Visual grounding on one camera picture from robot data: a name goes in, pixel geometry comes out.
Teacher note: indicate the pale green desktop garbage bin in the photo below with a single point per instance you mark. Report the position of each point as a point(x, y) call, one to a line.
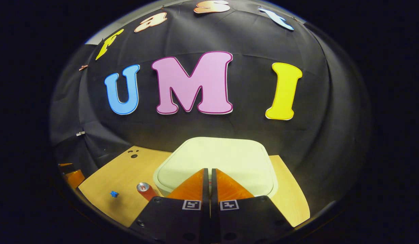
point(216, 159)

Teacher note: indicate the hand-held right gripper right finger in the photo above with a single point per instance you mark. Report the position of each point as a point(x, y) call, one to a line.
point(246, 220)

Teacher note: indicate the small red clip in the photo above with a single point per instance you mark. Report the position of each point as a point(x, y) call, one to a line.
point(83, 67)

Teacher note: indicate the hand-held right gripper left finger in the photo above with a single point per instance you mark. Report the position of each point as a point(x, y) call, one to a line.
point(175, 220)

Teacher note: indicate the blue paper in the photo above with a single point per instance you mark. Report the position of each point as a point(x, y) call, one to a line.
point(114, 194)

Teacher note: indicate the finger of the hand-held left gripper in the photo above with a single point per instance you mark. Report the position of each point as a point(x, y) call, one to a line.
point(66, 165)
point(75, 178)

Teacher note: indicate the black backdrop cloth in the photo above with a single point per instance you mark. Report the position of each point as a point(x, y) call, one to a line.
point(229, 125)

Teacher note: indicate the wooden desktop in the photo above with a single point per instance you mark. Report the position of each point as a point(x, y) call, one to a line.
point(121, 176)

